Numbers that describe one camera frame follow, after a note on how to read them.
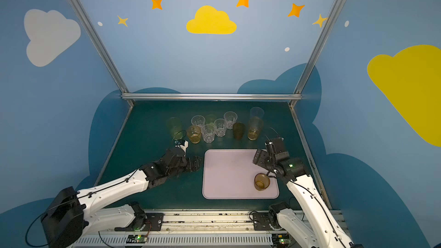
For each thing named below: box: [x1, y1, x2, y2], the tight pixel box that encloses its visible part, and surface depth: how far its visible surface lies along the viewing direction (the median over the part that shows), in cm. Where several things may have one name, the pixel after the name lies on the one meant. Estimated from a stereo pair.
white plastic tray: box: [202, 149, 280, 200], surface depth 88 cm
